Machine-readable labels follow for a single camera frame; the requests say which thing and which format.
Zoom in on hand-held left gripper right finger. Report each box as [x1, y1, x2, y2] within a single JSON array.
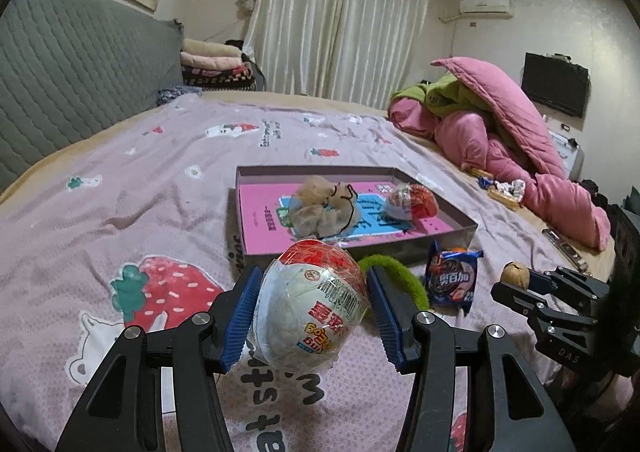
[[367, 266, 573, 452]]

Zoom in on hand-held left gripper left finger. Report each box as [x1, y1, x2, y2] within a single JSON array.
[[55, 266, 263, 452]]

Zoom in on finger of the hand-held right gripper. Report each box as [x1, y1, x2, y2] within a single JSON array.
[[490, 281, 556, 327], [529, 267, 611, 305]]

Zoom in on walnut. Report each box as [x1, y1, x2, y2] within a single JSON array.
[[501, 262, 531, 290]]

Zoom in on green fuzzy hair scrunchie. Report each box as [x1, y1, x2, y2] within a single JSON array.
[[356, 254, 431, 320]]

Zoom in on red and white toy egg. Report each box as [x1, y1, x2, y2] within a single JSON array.
[[385, 183, 440, 221], [252, 238, 372, 374]]

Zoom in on blue cookie packet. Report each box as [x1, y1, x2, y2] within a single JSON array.
[[425, 241, 485, 317]]

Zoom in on shallow box with pink bottom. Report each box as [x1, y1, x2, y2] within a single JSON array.
[[234, 164, 478, 267]]

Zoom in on long metal bar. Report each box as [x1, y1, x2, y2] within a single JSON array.
[[542, 228, 588, 273]]

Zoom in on wicker basket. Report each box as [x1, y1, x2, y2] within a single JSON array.
[[472, 169, 526, 210]]

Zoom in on white candy wrappers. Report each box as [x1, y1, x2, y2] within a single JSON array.
[[497, 179, 526, 200]]

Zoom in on white appliance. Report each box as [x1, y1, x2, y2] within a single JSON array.
[[547, 129, 586, 177]]

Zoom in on printed pink bed sheet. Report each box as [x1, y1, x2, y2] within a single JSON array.
[[0, 94, 616, 452]]

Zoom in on pink quilt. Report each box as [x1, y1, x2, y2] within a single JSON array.
[[387, 56, 613, 250]]

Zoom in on green blanket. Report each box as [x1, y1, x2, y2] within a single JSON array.
[[390, 74, 496, 120]]

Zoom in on blue patterned cloth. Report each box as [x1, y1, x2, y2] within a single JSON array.
[[157, 86, 203, 105]]

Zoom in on dark patterned folded blanket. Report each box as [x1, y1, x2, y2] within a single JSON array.
[[182, 64, 265, 92]]

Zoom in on pink folded blanket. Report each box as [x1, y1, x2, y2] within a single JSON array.
[[181, 54, 247, 71]]

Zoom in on beige folded blanket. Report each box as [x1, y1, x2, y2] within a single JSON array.
[[182, 38, 242, 57]]

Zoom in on white air conditioner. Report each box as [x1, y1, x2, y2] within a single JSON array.
[[459, 0, 515, 18]]

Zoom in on white curtain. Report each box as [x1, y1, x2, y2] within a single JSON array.
[[242, 0, 433, 110]]

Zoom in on grey quilted headboard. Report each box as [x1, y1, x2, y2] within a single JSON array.
[[0, 0, 186, 193]]

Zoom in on black hair tie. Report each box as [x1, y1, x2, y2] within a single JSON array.
[[322, 184, 359, 229]]

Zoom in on black wall television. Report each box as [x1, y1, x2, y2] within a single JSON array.
[[521, 52, 590, 120]]

